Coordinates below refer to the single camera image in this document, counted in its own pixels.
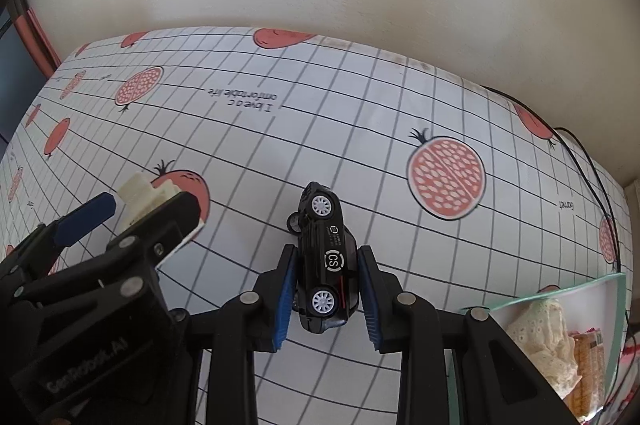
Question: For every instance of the black toy car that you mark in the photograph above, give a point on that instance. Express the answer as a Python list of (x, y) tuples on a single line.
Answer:
[(327, 292)]

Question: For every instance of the teal shallow box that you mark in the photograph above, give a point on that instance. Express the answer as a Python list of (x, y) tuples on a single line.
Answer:
[(573, 337)]

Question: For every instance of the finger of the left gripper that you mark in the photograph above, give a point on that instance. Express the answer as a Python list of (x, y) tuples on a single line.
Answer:
[(80, 222), (160, 224)]

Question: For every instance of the packet of brown biscuits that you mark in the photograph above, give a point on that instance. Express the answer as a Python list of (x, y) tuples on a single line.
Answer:
[(587, 397)]

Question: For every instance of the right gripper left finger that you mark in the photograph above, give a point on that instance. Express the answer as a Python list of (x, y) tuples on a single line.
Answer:
[(276, 289)]

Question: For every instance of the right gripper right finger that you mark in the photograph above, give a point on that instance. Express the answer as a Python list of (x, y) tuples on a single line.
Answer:
[(378, 293)]

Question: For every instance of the pomegranate grid tablecloth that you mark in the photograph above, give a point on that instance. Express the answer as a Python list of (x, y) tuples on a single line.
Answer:
[(467, 196)]

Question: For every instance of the cream lace cloth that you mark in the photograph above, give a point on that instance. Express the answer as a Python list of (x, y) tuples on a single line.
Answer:
[(541, 333)]

